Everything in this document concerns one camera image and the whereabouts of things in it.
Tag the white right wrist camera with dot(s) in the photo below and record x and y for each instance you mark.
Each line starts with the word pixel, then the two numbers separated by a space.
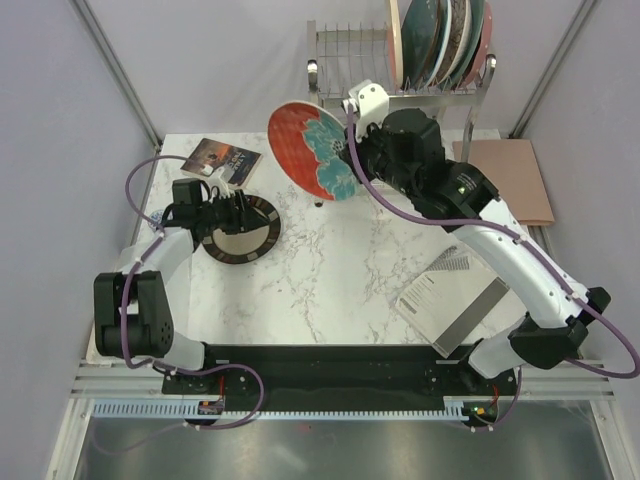
pixel 369 102

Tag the cream and pink plate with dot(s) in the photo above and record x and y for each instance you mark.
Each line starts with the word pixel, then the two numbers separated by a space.
pixel 394 42

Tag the white watermelon pattern plate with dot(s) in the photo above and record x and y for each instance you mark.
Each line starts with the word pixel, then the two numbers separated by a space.
pixel 445 40

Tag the dark blue blossom plate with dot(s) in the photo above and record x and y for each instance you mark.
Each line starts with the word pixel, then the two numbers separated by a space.
pixel 419 35

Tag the black rim beige plate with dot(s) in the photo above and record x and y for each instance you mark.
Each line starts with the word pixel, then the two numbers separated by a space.
pixel 243 248

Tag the brown floral pattern plate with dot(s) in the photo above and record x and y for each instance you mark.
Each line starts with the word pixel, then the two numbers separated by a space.
pixel 461 14

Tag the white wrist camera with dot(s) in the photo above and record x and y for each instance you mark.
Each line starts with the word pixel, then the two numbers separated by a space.
pixel 369 102
pixel 217 187

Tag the steel two-tier dish rack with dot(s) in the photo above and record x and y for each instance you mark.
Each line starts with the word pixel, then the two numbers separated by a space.
pixel 339 59

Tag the pink plate in rack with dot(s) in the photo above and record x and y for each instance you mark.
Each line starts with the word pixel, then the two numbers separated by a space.
pixel 481 51

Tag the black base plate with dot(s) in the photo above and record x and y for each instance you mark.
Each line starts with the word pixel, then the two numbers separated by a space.
pixel 339 376

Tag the white grey booklet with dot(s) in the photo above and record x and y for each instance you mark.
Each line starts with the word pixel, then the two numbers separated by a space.
pixel 457 300

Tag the blue white ceramic jar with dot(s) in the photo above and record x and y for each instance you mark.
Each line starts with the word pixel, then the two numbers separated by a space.
pixel 158 220

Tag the red plate blue flower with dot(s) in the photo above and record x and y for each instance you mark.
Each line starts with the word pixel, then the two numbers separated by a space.
pixel 307 142

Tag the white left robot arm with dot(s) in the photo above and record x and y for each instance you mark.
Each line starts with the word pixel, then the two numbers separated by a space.
pixel 133 319

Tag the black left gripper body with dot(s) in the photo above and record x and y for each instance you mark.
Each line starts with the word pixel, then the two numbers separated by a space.
pixel 226 218

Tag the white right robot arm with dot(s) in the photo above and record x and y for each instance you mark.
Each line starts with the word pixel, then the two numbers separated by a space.
pixel 405 151

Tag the light blue cable duct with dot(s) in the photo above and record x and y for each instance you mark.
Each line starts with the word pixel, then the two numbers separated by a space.
pixel 193 409

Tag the paperback book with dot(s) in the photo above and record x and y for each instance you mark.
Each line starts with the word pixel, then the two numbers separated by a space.
pixel 235 164

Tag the teal green plate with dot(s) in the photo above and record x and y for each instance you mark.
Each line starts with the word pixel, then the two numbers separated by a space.
pixel 477 19

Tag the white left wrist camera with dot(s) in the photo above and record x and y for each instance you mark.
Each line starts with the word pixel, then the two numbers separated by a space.
pixel 217 187

